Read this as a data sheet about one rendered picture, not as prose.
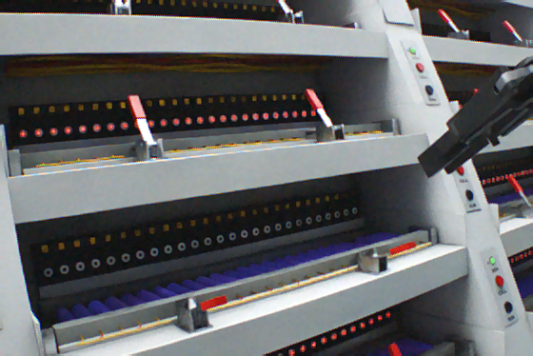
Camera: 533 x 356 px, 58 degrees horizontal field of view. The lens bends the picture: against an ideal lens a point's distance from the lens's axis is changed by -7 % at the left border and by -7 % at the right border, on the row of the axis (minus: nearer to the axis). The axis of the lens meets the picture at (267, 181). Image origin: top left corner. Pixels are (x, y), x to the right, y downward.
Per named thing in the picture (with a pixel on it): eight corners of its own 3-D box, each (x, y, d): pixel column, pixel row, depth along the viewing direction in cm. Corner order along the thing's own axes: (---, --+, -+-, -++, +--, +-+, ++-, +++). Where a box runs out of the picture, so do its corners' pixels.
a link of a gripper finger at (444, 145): (475, 131, 53) (460, 132, 51) (445, 156, 57) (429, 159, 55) (468, 120, 53) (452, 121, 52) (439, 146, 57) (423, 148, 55)
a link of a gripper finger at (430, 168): (472, 145, 54) (468, 146, 54) (431, 178, 59) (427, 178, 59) (459, 123, 55) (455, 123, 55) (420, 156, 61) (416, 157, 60)
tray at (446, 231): (468, 274, 75) (464, 213, 75) (54, 424, 42) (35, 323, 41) (375, 260, 92) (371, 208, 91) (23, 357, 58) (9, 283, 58)
